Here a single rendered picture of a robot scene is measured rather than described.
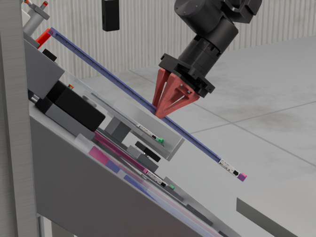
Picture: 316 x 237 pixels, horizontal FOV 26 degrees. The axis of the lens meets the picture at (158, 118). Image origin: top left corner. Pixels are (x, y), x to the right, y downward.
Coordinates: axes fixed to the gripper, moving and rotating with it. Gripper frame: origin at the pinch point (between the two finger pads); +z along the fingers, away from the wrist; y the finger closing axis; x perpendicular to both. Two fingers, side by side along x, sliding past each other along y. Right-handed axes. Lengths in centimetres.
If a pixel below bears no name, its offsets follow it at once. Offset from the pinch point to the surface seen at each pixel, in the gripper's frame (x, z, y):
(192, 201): 25.0, 9.3, -6.6
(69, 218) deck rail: -35, 15, 49
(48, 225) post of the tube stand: 28, 37, -47
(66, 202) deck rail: -37, 14, 49
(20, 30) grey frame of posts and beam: -50, 5, 53
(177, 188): 25.0, 9.1, -12.7
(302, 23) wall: 272, -142, -305
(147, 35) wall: 164, -53, -296
